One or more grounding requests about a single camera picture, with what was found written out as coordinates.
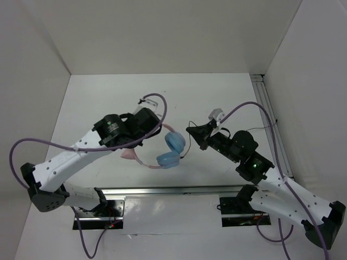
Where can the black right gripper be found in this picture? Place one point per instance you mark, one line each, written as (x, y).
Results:
(201, 134)

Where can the pink and blue cat headphones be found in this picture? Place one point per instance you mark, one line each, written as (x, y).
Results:
(176, 143)

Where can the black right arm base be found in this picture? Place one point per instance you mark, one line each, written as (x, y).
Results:
(236, 213)

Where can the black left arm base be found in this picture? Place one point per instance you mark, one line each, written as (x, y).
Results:
(110, 217)

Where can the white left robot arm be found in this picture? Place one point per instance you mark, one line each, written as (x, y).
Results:
(48, 187)

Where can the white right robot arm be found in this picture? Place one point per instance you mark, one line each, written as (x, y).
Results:
(268, 191)

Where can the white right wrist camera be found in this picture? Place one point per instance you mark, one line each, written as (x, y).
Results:
(215, 118)

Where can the aluminium rail front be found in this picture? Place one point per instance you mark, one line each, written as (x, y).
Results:
(157, 191)

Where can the aluminium rail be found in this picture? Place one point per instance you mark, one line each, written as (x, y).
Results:
(272, 132)
(157, 191)

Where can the aluminium rail right side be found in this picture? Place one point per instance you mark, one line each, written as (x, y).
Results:
(272, 132)

